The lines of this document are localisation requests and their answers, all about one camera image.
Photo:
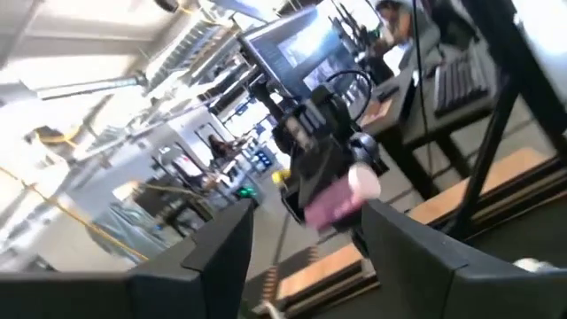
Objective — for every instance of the black keyboard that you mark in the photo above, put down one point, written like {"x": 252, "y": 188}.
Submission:
{"x": 460, "y": 84}

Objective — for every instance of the black aluminium table frame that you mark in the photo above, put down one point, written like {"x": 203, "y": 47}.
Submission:
{"x": 487, "y": 146}

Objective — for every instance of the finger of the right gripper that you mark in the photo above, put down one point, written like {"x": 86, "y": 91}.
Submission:
{"x": 293, "y": 208}
{"x": 319, "y": 177}

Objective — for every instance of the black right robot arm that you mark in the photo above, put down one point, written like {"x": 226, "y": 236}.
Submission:
{"x": 270, "y": 99}

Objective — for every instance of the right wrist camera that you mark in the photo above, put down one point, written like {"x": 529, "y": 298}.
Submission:
{"x": 364, "y": 148}

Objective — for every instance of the purple pill bottle white cap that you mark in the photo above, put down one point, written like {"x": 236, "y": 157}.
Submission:
{"x": 341, "y": 199}

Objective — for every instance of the black computer monitor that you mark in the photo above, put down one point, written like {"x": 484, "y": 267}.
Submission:
{"x": 301, "y": 49}

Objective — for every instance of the black table mat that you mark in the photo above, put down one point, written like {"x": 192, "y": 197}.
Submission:
{"x": 509, "y": 248}

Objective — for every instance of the grey office desk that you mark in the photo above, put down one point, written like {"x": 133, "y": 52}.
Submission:
{"x": 425, "y": 124}

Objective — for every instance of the person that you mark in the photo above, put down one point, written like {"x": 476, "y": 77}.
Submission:
{"x": 398, "y": 22}
{"x": 221, "y": 148}

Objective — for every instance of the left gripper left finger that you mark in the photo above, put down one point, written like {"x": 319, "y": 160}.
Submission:
{"x": 212, "y": 266}

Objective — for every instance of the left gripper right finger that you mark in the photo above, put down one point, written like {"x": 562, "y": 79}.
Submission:
{"x": 416, "y": 274}

